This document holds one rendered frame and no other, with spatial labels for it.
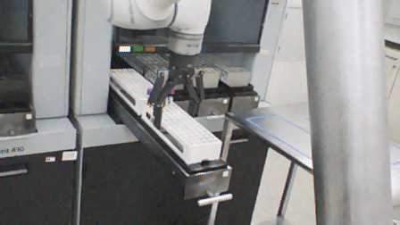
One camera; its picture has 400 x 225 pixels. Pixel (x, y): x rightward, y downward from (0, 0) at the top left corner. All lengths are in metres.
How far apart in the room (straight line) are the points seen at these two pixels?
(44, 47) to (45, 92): 0.15
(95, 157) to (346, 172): 1.04
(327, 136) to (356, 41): 0.12
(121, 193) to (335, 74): 1.16
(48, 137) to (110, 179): 0.29
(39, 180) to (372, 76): 1.13
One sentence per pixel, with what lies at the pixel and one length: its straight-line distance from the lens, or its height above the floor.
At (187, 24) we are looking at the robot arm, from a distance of 1.07.
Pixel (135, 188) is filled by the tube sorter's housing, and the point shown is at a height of 0.47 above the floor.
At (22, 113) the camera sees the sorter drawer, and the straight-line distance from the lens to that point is 1.33.
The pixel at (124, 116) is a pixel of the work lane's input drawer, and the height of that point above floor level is 0.78.
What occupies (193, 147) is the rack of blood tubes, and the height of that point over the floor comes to 0.86.
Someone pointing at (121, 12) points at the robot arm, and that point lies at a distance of 0.97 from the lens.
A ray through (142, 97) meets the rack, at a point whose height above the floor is 0.86.
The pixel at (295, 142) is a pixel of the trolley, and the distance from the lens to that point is 1.32.
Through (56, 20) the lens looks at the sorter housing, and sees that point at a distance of 1.35.
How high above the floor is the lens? 1.34
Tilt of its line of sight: 22 degrees down
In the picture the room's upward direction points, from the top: 9 degrees clockwise
